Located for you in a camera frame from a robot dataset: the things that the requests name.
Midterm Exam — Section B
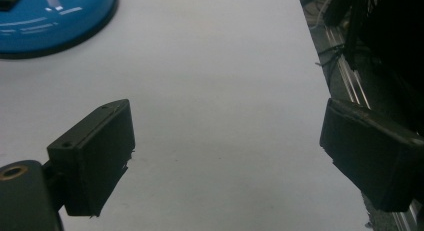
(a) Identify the black cable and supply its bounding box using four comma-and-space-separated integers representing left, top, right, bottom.
314, 44, 348, 87

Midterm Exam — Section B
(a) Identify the dark equipment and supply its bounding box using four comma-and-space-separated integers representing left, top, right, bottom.
323, 0, 424, 135

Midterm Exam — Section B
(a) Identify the metal rail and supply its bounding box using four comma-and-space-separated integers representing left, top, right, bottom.
324, 25, 424, 231

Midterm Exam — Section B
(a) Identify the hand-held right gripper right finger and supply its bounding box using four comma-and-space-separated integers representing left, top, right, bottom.
319, 97, 424, 213

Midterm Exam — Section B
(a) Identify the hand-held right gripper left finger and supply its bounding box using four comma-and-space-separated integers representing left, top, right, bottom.
42, 98, 136, 218

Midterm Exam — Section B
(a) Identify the blue round dome-shaped device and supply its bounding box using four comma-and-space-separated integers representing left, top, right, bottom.
0, 0, 119, 60

